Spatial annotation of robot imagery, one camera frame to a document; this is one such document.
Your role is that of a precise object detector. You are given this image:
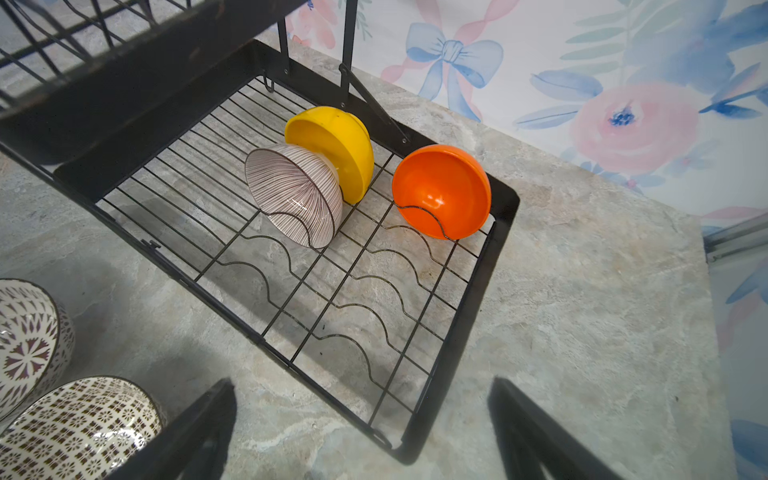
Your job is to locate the white dotted pattern bowl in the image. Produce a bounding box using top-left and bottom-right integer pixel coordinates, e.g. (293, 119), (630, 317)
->
(1, 375), (167, 479)

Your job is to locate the orange plastic bowl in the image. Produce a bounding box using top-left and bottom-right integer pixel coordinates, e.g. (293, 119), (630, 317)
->
(392, 144), (492, 240)

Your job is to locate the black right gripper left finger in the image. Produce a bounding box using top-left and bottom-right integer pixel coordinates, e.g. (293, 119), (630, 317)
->
(108, 378), (237, 479)

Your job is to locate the black wire dish rack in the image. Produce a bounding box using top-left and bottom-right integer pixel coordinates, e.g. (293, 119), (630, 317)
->
(1, 1), (520, 465)

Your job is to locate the aluminium right corner post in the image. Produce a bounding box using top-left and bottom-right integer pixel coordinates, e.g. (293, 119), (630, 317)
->
(704, 213), (767, 264)

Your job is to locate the pink ribbed glass bowl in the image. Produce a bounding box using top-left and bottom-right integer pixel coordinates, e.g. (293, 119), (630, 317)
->
(244, 144), (343, 249)

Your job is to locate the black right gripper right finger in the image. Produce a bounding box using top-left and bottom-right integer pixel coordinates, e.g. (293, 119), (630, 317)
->
(487, 377), (619, 479)

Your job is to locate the white brown lattice bowl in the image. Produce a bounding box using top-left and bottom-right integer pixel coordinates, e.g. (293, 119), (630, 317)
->
(1, 278), (75, 421)

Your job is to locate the yellow plastic bowl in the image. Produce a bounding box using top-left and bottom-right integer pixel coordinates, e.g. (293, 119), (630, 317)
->
(284, 106), (374, 205)

